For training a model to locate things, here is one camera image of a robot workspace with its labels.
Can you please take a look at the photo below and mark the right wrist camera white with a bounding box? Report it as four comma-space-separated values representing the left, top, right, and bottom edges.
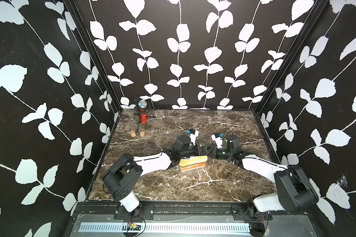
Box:
211, 133, 223, 149

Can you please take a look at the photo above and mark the small circuit board with wires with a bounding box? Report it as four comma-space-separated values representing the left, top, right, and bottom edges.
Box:
123, 223, 142, 232

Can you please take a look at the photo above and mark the bamboo tissue box lid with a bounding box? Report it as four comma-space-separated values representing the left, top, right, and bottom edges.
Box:
179, 156, 208, 167

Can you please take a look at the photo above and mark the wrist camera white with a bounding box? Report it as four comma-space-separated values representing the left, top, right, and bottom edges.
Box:
187, 129, 199, 146
211, 133, 223, 149

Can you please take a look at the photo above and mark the orange tissue paper pack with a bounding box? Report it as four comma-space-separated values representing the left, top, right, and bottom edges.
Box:
180, 163, 206, 172

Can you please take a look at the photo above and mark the clear plastic tissue box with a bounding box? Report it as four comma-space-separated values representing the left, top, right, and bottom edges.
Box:
179, 156, 208, 172

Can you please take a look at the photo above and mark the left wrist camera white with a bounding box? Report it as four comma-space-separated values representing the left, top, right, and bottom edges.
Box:
187, 129, 199, 146

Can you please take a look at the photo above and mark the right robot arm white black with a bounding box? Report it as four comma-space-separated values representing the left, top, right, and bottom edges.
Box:
210, 133, 319, 217

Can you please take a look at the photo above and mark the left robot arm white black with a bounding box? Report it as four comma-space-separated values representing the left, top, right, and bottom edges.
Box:
102, 135, 211, 214

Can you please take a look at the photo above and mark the black front mounting rail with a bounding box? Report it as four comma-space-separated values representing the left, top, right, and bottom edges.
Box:
74, 201, 313, 221

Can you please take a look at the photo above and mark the black microphone tripod stand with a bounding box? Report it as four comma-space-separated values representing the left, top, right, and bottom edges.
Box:
135, 98, 151, 133

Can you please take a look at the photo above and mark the white perforated vent strip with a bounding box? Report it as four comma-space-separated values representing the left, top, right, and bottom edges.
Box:
78, 222, 250, 235

